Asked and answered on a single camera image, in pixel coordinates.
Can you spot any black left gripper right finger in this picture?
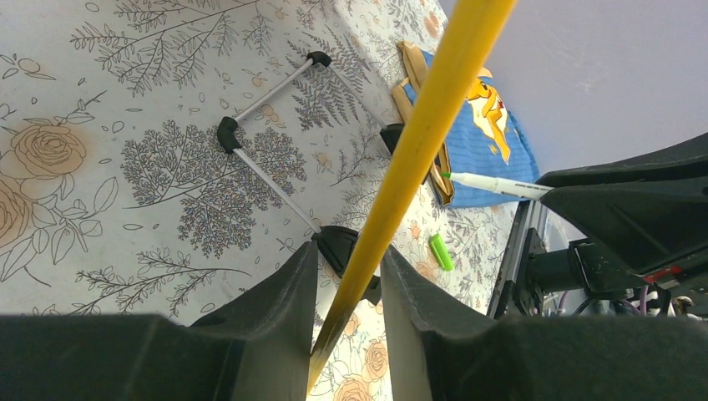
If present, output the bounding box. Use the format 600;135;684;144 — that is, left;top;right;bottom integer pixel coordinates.
380;247;707;400

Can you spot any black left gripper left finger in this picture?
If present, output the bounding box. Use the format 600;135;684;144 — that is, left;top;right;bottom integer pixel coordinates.
1;242;318;400

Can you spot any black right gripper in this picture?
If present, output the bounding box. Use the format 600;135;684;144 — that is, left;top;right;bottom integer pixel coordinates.
537;134;707;301

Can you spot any yellow framed whiteboard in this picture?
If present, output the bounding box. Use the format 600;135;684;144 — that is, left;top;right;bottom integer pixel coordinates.
307;0;516;390

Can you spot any green marker cap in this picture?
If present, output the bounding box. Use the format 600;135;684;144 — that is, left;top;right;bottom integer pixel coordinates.
428;234;455;272

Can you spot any white green whiteboard marker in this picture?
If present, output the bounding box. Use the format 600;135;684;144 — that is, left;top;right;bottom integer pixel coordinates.
440;172;554;201

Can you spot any black whiteboard clip left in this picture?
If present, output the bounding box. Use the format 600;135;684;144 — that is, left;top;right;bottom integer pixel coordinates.
311;226;382;306

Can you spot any black whiteboard clip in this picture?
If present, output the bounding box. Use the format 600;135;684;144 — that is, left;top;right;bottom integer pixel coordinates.
311;226;382;306
379;123;405;155

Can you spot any black whiteboard clip right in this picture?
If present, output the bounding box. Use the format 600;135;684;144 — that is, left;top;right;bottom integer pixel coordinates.
379;123;405;155

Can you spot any blue pikachu cloth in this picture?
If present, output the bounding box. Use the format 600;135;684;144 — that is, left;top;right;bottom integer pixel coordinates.
391;40;541;209

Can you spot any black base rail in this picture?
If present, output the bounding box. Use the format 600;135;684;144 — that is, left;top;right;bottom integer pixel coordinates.
487;200;548;319

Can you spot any whiteboard wire stand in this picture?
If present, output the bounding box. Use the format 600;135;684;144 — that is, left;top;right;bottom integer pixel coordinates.
216;50;388;236

